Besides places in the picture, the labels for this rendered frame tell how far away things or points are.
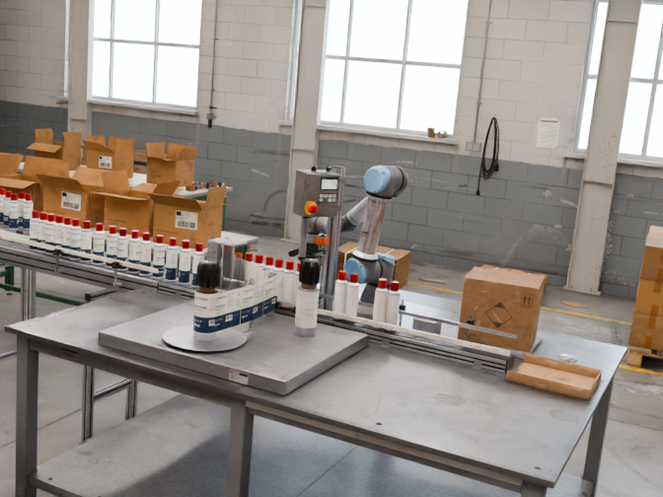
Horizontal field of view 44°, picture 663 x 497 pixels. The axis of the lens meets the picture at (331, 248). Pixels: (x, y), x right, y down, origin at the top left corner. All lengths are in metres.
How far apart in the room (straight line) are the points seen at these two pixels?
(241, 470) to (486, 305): 1.21
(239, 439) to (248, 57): 7.34
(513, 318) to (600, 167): 5.21
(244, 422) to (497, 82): 6.39
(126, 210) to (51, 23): 6.35
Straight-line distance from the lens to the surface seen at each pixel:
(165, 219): 5.20
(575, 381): 3.28
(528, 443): 2.66
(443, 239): 8.97
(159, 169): 7.76
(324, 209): 3.53
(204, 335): 3.08
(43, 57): 11.62
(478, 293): 3.43
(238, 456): 2.90
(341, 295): 3.45
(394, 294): 3.34
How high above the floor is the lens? 1.86
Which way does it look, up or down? 12 degrees down
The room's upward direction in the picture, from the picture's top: 5 degrees clockwise
